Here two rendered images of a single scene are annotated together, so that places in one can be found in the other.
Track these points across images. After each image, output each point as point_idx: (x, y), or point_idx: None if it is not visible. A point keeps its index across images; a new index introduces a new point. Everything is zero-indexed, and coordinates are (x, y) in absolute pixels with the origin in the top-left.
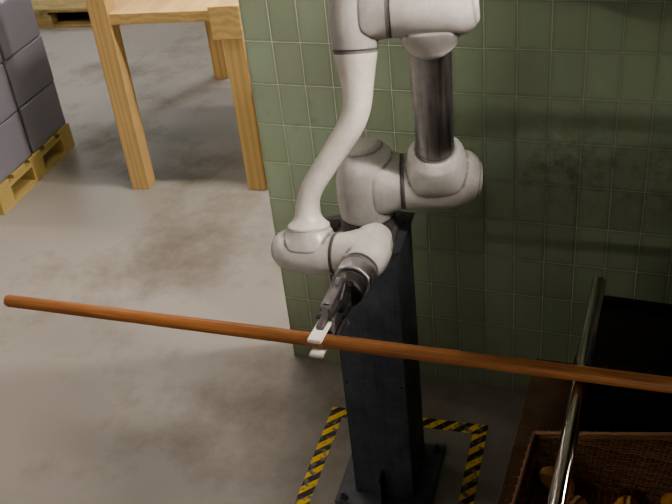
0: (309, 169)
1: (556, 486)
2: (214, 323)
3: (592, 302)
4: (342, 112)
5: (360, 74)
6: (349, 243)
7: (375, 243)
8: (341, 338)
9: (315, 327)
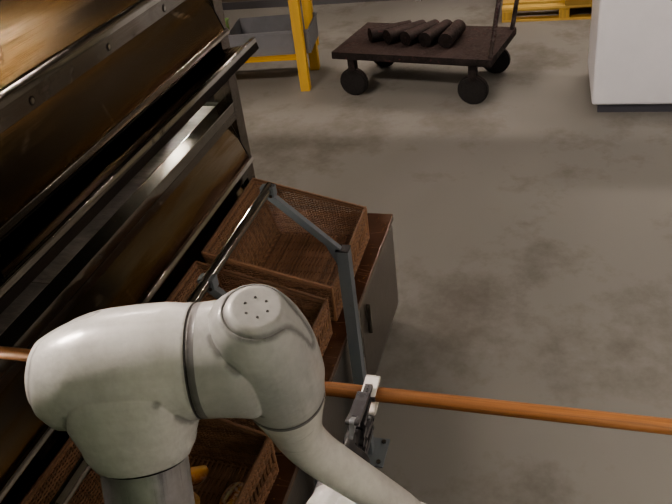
0: (399, 488)
1: (192, 298)
2: (491, 399)
3: (83, 461)
4: (326, 430)
5: None
6: (348, 499)
7: (312, 503)
8: (346, 384)
9: (374, 390)
